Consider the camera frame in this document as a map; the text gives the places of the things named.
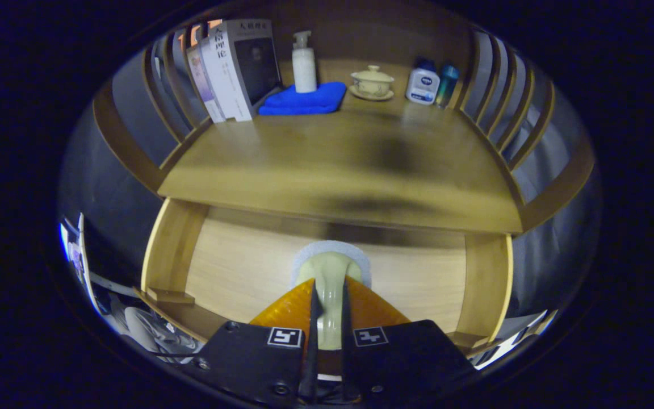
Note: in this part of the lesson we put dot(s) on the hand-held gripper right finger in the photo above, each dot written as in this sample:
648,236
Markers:
347,363

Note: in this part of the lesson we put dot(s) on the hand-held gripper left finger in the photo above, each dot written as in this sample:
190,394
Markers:
313,352

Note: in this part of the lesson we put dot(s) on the wooden drawer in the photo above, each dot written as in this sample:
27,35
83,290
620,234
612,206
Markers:
236,267

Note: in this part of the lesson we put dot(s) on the wooden countertop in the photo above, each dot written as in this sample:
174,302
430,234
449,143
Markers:
304,159

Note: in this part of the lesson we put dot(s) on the blue folded cloth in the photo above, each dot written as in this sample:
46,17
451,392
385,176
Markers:
304,102

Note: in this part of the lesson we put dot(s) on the beige lidded teacup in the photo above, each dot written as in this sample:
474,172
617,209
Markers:
372,84

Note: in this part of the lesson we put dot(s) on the white pump bottle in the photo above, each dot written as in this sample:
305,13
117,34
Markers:
304,71

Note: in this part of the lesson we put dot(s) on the thin white book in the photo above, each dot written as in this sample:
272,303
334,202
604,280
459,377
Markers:
214,82

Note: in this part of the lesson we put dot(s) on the white book dark cover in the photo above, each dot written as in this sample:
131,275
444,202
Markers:
229,76

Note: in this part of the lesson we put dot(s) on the purple spine book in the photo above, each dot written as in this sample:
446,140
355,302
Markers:
204,85

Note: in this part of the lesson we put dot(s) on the white lotion bottle blue cap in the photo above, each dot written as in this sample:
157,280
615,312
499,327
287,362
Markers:
422,85

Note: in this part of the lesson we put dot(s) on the teal bottle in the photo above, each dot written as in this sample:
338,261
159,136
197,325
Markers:
446,85

